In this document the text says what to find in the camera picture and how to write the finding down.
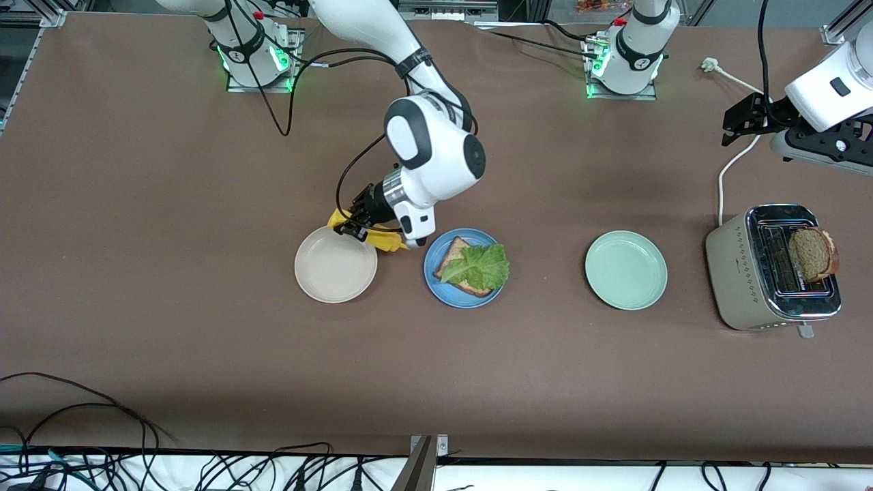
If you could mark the green lettuce leaf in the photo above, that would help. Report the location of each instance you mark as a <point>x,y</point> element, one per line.
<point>484,266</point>

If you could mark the metal table edge bracket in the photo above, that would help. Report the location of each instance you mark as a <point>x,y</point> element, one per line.
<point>442,444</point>

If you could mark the beige and chrome toaster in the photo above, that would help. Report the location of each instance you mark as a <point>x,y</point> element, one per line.
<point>733,273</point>

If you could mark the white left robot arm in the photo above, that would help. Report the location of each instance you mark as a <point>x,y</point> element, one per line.
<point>638,54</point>

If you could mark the pale green plate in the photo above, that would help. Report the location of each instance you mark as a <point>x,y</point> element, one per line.
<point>626,271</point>

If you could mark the aluminium frame profile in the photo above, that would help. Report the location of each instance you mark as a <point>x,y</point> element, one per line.
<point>53,15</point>
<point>835,31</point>

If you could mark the yellow squeeze bottle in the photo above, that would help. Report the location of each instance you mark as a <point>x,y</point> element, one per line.
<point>389,242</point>

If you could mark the orange snack packet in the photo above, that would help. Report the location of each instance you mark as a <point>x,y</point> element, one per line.
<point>593,5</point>

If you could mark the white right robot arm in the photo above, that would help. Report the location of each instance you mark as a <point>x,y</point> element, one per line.
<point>443,150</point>

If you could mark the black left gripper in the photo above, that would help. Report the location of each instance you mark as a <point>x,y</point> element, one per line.
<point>773,113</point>

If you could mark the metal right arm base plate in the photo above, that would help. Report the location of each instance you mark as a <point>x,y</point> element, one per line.
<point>298,54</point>

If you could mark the blue plate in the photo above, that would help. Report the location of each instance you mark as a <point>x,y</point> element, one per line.
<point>436,286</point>

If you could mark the brown bread slice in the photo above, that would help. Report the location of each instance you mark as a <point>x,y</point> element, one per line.
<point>450,258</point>
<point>811,256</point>

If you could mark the metal frame block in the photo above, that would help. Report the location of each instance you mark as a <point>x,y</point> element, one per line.
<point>450,10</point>

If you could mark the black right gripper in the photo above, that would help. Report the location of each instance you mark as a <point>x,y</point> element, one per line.
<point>372,202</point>

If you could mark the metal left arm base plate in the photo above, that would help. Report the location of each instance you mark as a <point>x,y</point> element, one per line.
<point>648,95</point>

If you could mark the beige plate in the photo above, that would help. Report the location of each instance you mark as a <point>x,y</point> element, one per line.
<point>335,263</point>

